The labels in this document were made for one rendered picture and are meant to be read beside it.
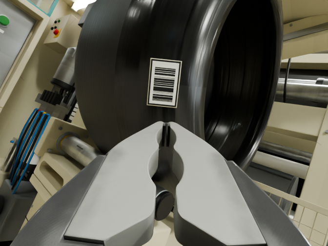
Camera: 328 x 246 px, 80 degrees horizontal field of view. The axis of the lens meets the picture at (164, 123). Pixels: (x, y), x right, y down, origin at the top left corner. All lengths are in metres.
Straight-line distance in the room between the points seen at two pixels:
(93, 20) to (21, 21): 0.57
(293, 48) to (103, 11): 0.74
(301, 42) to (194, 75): 0.69
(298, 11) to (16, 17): 1.02
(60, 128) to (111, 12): 0.31
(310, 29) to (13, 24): 1.05
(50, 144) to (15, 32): 0.50
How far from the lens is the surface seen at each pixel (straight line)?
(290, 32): 0.95
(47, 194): 0.50
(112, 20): 0.35
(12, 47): 0.93
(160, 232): 0.34
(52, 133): 0.56
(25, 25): 0.95
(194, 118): 0.29
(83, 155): 0.46
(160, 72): 0.26
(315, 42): 0.95
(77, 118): 0.70
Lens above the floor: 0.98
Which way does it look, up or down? 7 degrees up
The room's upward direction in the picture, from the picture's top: 22 degrees clockwise
